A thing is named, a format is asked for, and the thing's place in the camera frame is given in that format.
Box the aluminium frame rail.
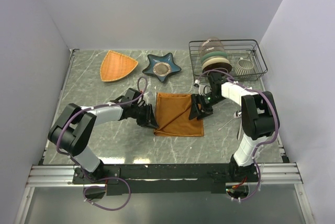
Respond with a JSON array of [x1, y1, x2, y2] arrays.
[[26, 163, 303, 187]]

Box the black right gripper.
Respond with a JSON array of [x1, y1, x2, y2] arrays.
[[188, 92, 226, 120]]

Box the orange cloth napkin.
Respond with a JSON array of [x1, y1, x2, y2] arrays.
[[154, 93, 204, 137]]

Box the black wire dish rack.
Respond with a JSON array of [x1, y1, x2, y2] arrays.
[[188, 39, 268, 81]]

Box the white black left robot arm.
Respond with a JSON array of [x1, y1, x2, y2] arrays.
[[48, 88, 159, 183]]

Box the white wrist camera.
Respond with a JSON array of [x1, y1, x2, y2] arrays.
[[194, 80, 210, 96], [142, 92, 153, 104]]

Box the orange woven triangular tray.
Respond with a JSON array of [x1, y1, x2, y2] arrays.
[[100, 50, 138, 82]]

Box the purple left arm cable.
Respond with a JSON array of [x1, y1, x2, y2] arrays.
[[56, 76, 148, 211]]

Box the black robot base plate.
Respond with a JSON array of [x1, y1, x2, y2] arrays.
[[72, 163, 259, 196]]

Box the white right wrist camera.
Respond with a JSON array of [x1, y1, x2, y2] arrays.
[[194, 80, 210, 96]]

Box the clear glass jar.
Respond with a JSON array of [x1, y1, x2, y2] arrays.
[[198, 37, 225, 57]]

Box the stacked ceramic plates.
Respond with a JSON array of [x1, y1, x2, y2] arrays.
[[200, 51, 232, 73]]

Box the silver spoon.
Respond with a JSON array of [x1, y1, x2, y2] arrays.
[[218, 110, 242, 131]]

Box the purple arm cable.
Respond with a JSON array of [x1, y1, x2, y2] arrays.
[[195, 68, 280, 204], [56, 76, 148, 211]]

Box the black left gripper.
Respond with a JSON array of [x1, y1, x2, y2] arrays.
[[131, 103, 159, 129]]

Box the blue star-shaped dish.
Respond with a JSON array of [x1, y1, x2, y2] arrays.
[[142, 52, 182, 83]]

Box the striped ceramic mug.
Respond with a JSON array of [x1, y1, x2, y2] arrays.
[[234, 58, 254, 76]]

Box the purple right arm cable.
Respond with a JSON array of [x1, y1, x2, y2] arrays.
[[195, 68, 280, 204]]

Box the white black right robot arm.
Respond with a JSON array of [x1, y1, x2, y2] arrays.
[[188, 70, 280, 182]]

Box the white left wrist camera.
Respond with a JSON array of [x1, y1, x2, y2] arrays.
[[142, 92, 153, 104]]

